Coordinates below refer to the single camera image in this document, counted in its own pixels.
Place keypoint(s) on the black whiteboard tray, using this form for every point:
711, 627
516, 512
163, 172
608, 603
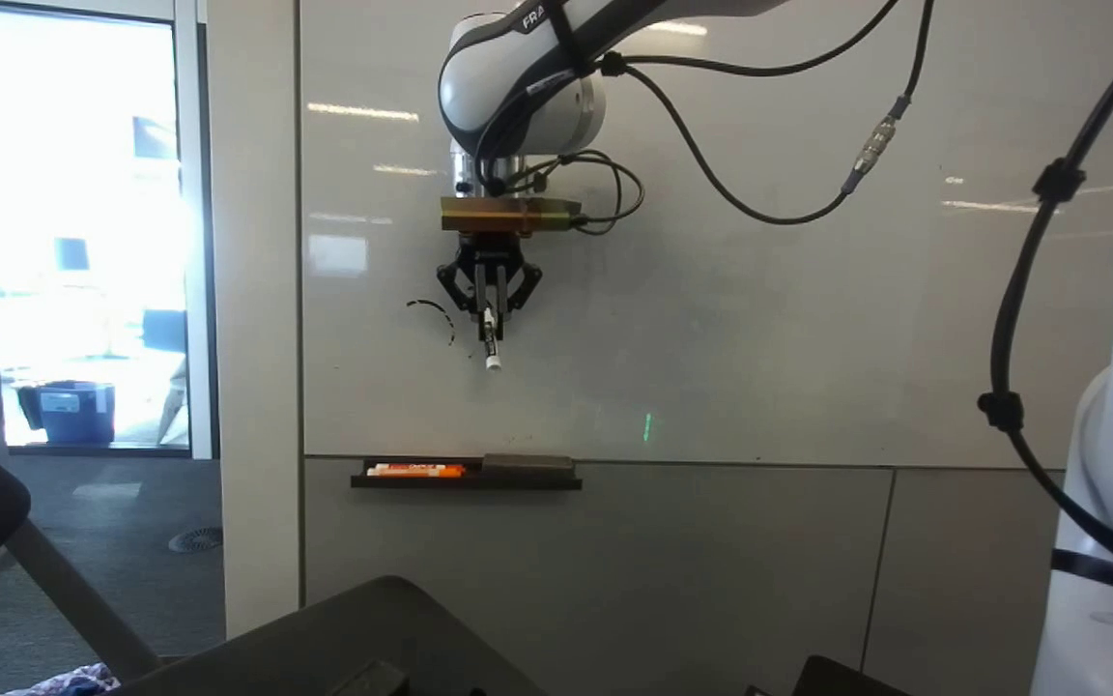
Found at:
532, 473

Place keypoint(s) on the orange marker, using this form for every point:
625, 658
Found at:
422, 471

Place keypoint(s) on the round floor outlet cover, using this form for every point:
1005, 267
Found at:
194, 540

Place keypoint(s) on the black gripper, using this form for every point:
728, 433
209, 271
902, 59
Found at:
492, 254

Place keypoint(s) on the background office chair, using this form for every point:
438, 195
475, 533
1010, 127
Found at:
167, 337

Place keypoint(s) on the whiteboard marker with white end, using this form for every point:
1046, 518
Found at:
492, 361

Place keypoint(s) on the white glass whiteboard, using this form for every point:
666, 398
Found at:
773, 324

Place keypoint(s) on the dark angular object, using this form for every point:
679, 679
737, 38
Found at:
841, 681

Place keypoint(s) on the black office chair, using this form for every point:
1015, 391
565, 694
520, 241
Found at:
363, 630

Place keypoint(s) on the blue white patterned cloth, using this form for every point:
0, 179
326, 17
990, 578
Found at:
68, 681

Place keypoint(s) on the blue storage bin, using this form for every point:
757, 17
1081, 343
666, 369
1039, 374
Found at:
68, 417

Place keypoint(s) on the yellow wrist camera mount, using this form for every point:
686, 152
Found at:
505, 219

